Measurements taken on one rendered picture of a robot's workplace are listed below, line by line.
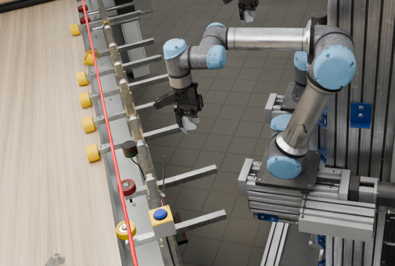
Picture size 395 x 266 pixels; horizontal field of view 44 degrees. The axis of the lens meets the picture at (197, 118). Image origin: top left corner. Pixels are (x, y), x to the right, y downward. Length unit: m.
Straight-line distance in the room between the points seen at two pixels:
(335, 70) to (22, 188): 1.56
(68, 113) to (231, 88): 1.93
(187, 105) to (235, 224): 1.64
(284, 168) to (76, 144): 1.22
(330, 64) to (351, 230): 0.69
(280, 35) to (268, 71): 2.96
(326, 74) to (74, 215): 1.24
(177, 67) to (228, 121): 2.44
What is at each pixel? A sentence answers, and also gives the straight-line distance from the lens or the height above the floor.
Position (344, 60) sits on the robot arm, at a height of 1.63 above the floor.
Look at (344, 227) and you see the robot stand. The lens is 1.91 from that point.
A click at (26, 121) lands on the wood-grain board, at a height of 0.90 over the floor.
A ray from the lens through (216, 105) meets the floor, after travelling 4.20.
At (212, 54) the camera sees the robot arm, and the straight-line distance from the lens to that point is 1.54.
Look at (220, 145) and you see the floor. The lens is 3.77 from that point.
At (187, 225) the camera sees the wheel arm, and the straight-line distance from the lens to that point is 2.11.
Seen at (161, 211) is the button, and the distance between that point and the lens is 1.62.
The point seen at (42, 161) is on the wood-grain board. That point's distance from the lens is 2.56.
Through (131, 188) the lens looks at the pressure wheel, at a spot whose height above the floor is 0.91.
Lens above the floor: 2.38
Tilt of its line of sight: 36 degrees down
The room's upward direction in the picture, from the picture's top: 10 degrees counter-clockwise
